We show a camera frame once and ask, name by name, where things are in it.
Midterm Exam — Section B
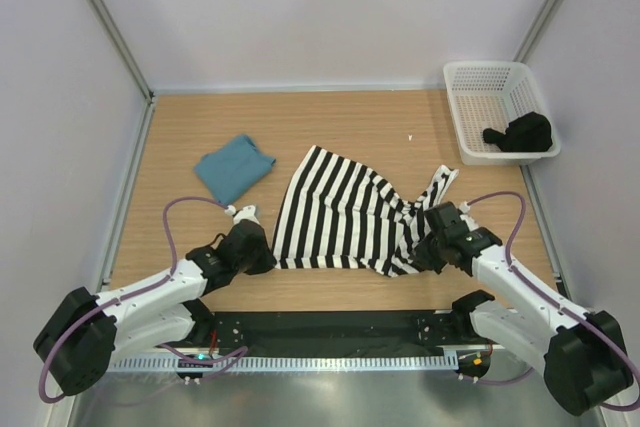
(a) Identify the teal tank top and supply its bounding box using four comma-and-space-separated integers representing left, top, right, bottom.
194, 134, 276, 205

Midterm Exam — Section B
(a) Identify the black white striped tank top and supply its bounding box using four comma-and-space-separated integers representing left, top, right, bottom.
272, 145, 459, 278

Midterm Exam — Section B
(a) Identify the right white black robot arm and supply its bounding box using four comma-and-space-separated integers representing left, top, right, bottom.
413, 202, 639, 416

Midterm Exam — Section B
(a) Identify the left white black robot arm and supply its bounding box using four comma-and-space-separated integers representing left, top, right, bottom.
33, 220, 275, 403

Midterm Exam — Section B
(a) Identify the white plastic basket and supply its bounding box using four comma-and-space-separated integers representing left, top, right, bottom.
443, 61, 561, 165

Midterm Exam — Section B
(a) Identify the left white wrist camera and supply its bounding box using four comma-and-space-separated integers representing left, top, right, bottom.
224, 205, 260, 225

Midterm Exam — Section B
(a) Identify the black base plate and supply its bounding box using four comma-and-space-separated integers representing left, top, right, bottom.
154, 308, 511, 359

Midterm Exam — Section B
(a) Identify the white slotted cable duct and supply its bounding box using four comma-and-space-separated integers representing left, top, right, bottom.
108, 351, 458, 373

